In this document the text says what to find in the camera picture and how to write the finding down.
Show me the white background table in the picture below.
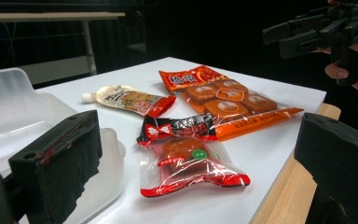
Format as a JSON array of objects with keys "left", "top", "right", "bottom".
[{"left": 0, "top": 11, "right": 127, "bottom": 86}]

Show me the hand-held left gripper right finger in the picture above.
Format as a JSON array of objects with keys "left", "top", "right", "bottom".
[{"left": 294, "top": 112, "right": 358, "bottom": 224}]

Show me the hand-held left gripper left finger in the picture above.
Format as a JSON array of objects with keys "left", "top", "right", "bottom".
[{"left": 8, "top": 109, "right": 103, "bottom": 224}]

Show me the white spout pouch red end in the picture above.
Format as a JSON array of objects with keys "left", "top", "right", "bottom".
[{"left": 81, "top": 85, "right": 177, "bottom": 119}]

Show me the red black snack packet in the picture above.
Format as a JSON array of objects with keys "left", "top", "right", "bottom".
[{"left": 136, "top": 112, "right": 252, "bottom": 199}]

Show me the orange snack bag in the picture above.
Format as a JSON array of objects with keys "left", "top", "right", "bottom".
[{"left": 158, "top": 64, "right": 305, "bottom": 143}]

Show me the translucent plastic storage box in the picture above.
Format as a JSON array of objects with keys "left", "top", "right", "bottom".
[{"left": 0, "top": 67, "right": 127, "bottom": 224}]

